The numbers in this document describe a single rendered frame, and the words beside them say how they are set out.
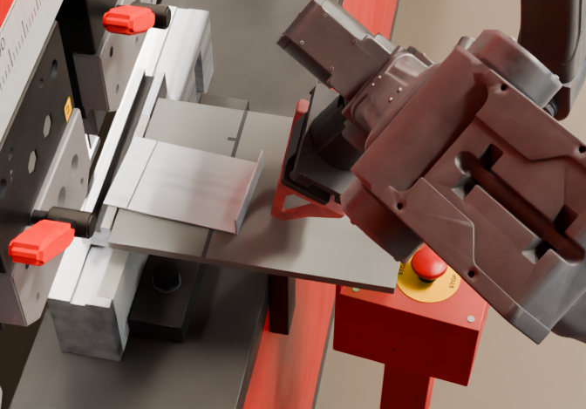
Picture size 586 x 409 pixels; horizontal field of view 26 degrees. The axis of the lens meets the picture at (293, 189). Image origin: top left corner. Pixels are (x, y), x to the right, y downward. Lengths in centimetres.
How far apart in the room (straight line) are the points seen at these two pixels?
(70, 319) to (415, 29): 170
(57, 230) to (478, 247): 35
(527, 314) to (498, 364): 175
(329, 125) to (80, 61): 22
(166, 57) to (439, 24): 149
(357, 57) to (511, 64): 43
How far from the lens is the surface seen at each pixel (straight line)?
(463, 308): 138
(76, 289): 118
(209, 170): 120
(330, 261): 114
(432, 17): 279
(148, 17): 93
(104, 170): 121
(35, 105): 84
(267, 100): 143
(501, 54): 57
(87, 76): 98
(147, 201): 118
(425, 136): 56
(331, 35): 99
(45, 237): 78
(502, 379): 225
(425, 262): 138
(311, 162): 107
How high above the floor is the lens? 193
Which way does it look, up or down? 52 degrees down
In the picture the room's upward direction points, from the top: straight up
